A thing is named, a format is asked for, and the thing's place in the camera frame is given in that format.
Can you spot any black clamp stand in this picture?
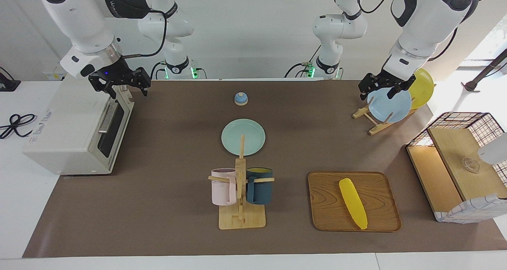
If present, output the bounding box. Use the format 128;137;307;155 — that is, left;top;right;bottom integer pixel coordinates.
0;67;21;92

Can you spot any small clear glass dish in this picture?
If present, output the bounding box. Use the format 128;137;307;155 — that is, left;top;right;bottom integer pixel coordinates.
462;157;481;173

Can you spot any white toaster oven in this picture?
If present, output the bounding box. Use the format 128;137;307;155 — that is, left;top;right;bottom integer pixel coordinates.
23;74;135;176

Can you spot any black arm base cable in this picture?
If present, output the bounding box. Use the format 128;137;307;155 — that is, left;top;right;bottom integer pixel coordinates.
150;62;167;80
284;62;313;79

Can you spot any wooden mug rack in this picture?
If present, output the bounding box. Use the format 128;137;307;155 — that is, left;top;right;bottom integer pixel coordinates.
208;134;275;230

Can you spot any brown table mat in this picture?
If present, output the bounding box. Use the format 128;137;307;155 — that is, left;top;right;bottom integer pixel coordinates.
22;80;507;259

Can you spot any dark blue mug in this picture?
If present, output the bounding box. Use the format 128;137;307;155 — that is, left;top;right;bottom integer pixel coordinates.
246;167;273;205

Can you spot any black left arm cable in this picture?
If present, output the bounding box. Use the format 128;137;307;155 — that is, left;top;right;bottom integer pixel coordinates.
334;0;488;70

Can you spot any wooden plate rack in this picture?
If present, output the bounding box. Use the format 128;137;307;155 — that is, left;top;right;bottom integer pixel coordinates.
352;97;418;136

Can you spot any wooden serving tray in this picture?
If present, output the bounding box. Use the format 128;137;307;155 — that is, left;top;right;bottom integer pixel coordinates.
308;171;402;233

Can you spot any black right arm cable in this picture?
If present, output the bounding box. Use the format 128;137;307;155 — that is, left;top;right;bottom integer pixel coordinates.
121;9;168;59

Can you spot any white checked cloth liner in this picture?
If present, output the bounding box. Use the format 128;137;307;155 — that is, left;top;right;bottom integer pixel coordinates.
434;194;507;224

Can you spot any white wall socket box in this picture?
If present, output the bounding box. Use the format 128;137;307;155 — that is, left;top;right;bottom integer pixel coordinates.
43;70;68;81

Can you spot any wire basket with wooden shelves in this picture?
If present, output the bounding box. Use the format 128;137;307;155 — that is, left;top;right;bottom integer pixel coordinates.
406;112;507;224

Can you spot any light blue plate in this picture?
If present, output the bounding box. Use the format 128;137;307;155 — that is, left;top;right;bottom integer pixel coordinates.
367;87;412;123

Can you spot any pink mug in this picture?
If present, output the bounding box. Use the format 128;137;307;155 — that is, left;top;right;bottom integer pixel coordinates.
211;168;238;206

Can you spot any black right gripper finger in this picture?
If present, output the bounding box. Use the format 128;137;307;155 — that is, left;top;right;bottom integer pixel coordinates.
90;79;118;99
133;68;152;97

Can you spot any mint green plate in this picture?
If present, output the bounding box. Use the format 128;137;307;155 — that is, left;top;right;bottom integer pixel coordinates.
221;119;266;157

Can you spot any blurred white cylinder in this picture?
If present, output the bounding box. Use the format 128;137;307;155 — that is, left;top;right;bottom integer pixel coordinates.
477;132;507;165

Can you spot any black tripod pole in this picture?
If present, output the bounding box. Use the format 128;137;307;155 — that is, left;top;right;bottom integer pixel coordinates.
461;48;507;93

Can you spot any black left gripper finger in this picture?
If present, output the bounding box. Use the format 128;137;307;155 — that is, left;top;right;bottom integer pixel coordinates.
359;78;373;101
387;84;405;100

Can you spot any yellow plate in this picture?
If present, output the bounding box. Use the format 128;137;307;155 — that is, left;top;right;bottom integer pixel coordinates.
408;68;435;110

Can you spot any yellow corn cob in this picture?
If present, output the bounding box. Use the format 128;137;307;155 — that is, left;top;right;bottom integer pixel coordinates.
339;178;368;230

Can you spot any oven door with glass window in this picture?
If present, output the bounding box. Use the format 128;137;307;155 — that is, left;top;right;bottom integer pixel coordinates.
89;92;135;173

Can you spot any black coiled cable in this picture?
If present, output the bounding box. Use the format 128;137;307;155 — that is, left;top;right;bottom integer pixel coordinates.
0;113;37;140

